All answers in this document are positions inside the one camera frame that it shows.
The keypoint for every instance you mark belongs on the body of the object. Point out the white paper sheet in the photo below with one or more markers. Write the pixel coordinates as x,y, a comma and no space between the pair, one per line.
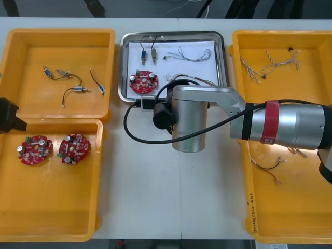
181,67

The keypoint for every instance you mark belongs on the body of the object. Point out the round red circuit board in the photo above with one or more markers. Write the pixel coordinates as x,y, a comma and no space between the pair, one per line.
142,86
31,155
77,153

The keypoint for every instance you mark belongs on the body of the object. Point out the steel tray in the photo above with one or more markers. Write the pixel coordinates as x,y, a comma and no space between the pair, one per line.
124,64

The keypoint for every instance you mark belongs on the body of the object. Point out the bare metal solenoid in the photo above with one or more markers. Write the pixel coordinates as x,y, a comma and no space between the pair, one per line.
62,73

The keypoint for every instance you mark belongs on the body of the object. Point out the brass-coloured solenoid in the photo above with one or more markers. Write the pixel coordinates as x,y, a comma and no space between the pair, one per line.
153,54

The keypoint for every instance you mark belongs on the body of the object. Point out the yellow-orange plastic bin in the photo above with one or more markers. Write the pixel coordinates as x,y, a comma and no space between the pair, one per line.
52,220
311,85
62,32

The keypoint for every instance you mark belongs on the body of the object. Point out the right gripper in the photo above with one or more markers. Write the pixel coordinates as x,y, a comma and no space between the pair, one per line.
169,93

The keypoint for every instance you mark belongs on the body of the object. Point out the white paper label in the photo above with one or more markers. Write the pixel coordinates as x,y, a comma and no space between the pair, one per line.
278,246

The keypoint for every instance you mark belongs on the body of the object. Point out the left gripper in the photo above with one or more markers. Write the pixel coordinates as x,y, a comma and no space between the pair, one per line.
7,114

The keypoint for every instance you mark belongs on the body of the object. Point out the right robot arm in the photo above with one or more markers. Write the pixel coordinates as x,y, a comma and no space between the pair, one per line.
285,124

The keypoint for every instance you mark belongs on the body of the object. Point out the black chair leg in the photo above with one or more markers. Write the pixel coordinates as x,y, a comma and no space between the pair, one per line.
96,9

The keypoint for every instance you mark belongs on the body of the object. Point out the yellow-orange bin with handwriting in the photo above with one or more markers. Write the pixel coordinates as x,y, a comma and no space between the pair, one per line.
285,220

